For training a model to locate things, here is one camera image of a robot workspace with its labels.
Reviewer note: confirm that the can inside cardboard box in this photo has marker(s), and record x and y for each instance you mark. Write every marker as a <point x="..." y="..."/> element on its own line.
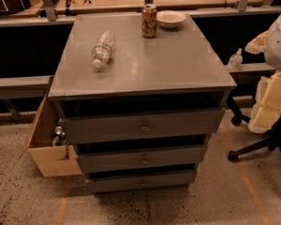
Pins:
<point x="60" y="137"/>

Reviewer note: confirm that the grey metal rail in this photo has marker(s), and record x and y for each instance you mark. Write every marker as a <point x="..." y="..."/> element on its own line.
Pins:
<point x="25" y="87"/>

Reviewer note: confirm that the open cardboard box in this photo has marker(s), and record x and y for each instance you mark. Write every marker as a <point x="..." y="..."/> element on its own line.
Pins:
<point x="51" y="160"/>

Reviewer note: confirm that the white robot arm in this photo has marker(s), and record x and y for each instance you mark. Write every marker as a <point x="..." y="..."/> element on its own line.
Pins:
<point x="272" y="52"/>

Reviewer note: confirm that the yellow foam blocks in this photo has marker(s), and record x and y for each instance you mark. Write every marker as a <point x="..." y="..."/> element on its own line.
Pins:
<point x="267" y="109"/>

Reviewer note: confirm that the grey drawer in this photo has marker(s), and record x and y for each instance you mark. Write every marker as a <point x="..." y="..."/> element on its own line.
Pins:
<point x="155" y="180"/>
<point x="110" y="128"/>
<point x="144" y="158"/>

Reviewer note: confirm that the gold drink can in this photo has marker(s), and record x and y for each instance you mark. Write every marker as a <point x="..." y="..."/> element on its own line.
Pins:
<point x="148" y="21"/>

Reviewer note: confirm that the clear plastic water bottle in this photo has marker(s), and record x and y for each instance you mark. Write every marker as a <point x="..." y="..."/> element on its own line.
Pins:
<point x="103" y="49"/>

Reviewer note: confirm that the top grey drawer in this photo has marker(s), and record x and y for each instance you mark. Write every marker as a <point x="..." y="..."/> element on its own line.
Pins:
<point x="110" y="128"/>

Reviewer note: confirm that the middle grey drawer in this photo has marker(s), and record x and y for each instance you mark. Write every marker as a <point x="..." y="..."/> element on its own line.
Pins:
<point x="144" y="158"/>

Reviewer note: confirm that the grey drawer cabinet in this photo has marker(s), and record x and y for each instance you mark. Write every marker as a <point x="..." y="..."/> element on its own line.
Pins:
<point x="174" y="71"/>

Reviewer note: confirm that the bottom grey drawer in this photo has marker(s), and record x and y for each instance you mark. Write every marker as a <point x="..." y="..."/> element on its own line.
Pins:
<point x="155" y="180"/>

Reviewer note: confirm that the black office chair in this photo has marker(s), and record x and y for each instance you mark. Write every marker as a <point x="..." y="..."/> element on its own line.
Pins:
<point x="273" y="135"/>

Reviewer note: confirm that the clear sanitizer pump bottle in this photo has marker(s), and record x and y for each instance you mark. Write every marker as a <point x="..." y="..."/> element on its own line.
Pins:
<point x="236" y="60"/>

